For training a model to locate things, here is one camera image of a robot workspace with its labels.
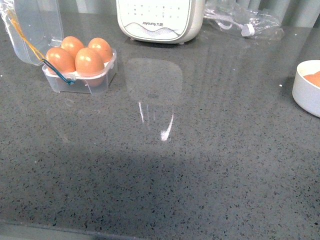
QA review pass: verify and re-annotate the brown egg front left box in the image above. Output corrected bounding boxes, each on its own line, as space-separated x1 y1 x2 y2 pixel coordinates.
45 47 76 73

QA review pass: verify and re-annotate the clear plastic bag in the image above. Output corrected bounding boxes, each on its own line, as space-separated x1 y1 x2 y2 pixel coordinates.
203 0 285 41

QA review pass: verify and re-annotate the white Joyoung soymilk maker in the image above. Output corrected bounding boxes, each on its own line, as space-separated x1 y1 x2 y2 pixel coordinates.
116 0 206 44

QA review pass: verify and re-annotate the white round bowl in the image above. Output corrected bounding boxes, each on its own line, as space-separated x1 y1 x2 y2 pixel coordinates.
292 59 320 118

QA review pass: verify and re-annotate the white power cable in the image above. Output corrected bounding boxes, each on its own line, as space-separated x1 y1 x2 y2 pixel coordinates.
204 12 256 38

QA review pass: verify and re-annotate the brown egg back in bowl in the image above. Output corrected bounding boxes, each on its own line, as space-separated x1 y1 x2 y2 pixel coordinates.
303 71 320 87

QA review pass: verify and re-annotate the clear plastic egg box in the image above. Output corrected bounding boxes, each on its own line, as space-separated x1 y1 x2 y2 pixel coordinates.
0 0 118 95

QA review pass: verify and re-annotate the brown egg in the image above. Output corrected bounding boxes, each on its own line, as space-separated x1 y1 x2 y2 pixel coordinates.
303 71 320 87
75 47 105 77

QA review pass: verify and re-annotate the brown egg box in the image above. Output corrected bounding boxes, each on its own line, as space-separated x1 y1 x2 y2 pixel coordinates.
88 37 113 63
60 36 85 59
45 47 76 73

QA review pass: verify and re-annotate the grey curtain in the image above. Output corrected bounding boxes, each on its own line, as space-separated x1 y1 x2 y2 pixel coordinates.
58 0 320 28

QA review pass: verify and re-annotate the brown egg back left box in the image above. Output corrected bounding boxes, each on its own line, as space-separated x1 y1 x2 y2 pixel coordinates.
60 36 85 59

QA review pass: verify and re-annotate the brown egg back right box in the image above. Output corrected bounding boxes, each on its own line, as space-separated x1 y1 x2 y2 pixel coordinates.
88 37 113 63

